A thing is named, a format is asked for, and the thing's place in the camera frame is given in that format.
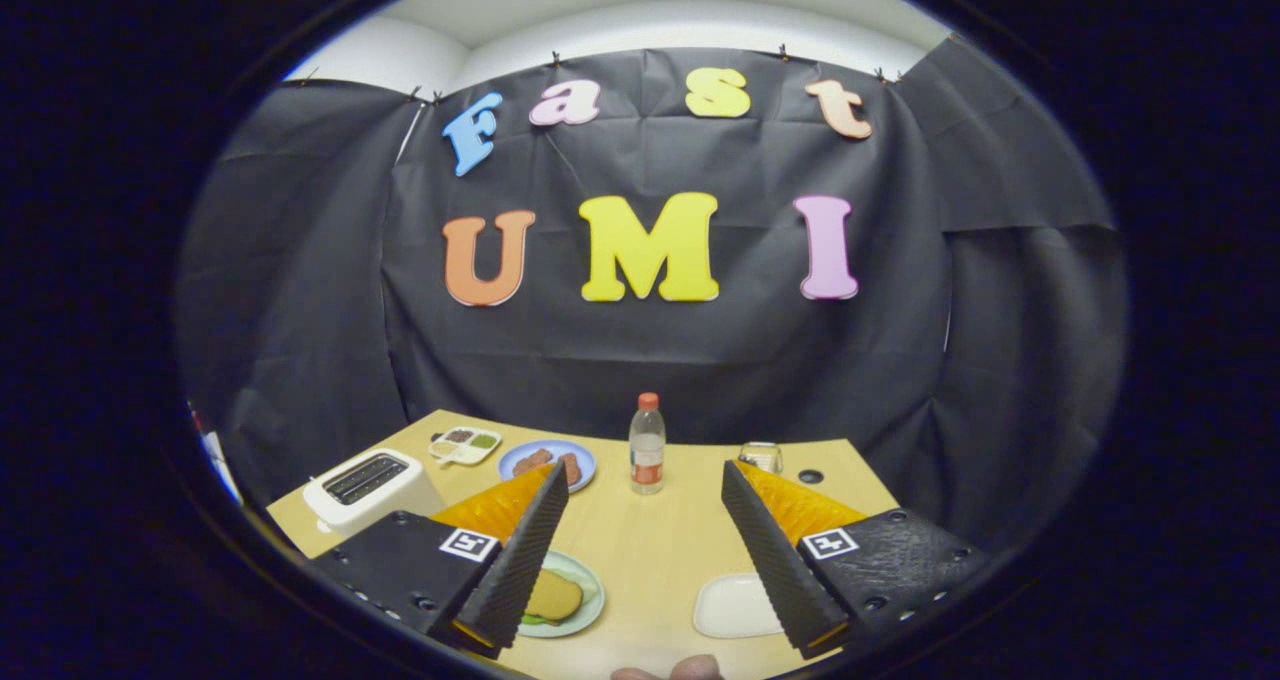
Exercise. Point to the rounded brown bread slice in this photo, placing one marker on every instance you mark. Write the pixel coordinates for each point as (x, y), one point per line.
(555, 595)

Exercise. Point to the blue round plate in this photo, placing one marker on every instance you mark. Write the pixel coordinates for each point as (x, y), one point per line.
(588, 463)

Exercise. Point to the black backdrop cloth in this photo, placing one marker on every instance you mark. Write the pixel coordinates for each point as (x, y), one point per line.
(650, 360)

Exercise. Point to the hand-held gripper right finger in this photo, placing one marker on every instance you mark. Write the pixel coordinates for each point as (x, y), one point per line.
(768, 560)

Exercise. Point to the pale green round plate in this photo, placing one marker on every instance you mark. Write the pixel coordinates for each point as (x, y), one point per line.
(597, 590)

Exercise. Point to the brown meat slice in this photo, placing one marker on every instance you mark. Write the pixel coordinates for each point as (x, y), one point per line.
(530, 460)
(571, 470)

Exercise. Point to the white divided condiment tray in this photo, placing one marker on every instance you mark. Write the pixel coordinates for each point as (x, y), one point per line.
(465, 450)

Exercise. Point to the white oval plate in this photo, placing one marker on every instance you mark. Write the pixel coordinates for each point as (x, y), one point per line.
(735, 608)

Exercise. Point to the white toaster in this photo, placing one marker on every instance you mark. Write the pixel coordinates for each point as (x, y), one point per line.
(395, 485)

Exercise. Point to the white and blue object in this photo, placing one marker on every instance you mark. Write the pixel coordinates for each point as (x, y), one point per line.
(220, 465)

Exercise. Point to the clear plastic water bottle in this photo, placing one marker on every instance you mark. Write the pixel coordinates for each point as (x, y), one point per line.
(647, 460)

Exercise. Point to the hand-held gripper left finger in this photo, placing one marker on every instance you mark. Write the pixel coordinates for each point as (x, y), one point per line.
(525, 560)

